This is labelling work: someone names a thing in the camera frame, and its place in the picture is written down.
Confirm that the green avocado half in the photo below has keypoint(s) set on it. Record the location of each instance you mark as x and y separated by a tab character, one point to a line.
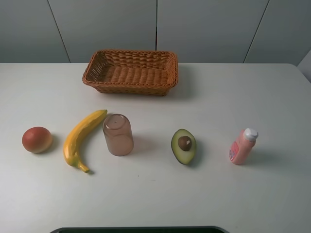
183	145

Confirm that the brown wicker basket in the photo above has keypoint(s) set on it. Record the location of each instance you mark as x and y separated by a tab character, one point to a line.
132	72

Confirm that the pink translucent cup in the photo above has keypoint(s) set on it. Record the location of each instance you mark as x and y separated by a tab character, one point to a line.
118	134

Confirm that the yellow banana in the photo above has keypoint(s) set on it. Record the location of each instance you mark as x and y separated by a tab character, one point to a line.
71	147

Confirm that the pink bottle white cap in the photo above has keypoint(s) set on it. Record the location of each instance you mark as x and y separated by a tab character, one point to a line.
242	146

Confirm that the red orange apple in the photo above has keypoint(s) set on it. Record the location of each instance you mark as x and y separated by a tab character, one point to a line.
37	139

